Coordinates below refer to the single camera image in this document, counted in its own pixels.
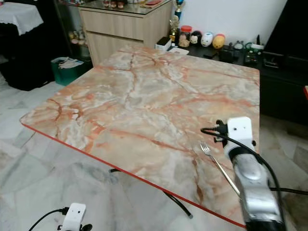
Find silver metal fork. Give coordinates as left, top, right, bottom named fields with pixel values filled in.
left=200, top=142, right=242, bottom=196

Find black metal table leg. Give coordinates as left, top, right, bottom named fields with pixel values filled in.
left=109, top=168, right=193, bottom=218

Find yellow round toy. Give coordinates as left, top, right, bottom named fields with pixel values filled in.
left=212, top=33, right=226, bottom=50

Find white paper sheet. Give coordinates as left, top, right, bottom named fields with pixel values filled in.
left=171, top=47, right=189, bottom=55

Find black and white round toy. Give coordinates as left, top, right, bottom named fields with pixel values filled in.
left=190, top=30, right=203, bottom=46

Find small white box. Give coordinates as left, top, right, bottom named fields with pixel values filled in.
left=155, top=37, right=171, bottom=51

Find gold trophy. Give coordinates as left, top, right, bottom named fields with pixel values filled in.
left=168, top=15, right=180, bottom=42

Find black television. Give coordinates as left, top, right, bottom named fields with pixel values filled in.
left=262, top=0, right=308, bottom=73

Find blue trophy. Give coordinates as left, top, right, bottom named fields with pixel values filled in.
left=175, top=0, right=186, bottom=19

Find green plastic bin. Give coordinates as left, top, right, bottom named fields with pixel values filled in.
left=51, top=57, right=85, bottom=87

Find light wooden cabinet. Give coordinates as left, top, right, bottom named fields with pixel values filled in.
left=78, top=0, right=174, bottom=67

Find white lace tablecloth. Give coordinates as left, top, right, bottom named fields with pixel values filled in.
left=0, top=2, right=44, bottom=35

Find small plush figures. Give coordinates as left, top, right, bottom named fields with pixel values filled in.
left=69, top=29, right=85, bottom=45

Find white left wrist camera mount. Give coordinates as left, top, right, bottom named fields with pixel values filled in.
left=62, top=203, right=87, bottom=231

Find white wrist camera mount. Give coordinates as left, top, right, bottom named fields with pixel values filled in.
left=62, top=203, right=87, bottom=231
left=226, top=116, right=255, bottom=157

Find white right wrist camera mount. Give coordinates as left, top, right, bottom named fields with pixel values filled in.
left=226, top=116, right=255, bottom=157

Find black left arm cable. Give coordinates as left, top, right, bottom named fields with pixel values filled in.
left=28, top=208, right=69, bottom=231

